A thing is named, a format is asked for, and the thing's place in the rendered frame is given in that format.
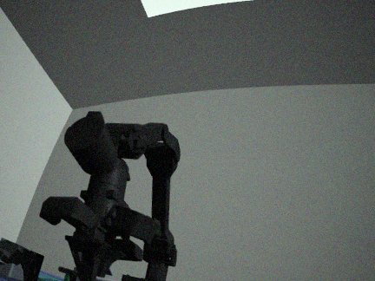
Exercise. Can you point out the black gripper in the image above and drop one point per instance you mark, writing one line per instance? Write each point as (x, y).
(94, 248)

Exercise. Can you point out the pin with red cap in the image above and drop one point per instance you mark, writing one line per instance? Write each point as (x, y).
(74, 273)

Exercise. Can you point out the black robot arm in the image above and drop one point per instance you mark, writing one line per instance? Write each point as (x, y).
(99, 147)

